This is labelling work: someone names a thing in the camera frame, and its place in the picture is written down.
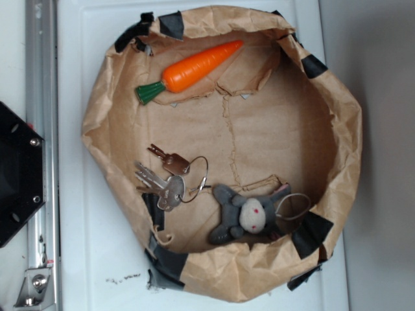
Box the grey plush bunny toy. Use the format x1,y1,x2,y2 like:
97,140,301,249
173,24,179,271
209,183,311,245

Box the brown paper bag bowl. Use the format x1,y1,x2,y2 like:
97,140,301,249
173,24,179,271
82,6,362,302

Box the silver keys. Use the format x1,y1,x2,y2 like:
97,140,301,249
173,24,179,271
135,144,209,212

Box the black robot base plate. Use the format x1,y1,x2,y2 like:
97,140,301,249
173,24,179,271
1,103,45,248

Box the metal corner bracket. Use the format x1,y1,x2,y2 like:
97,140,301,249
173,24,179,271
13,268,54,310

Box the aluminium frame rail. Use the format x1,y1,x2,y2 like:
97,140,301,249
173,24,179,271
25,1,62,310

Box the orange plastic toy carrot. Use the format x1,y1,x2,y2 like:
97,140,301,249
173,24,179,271
135,40,244,105

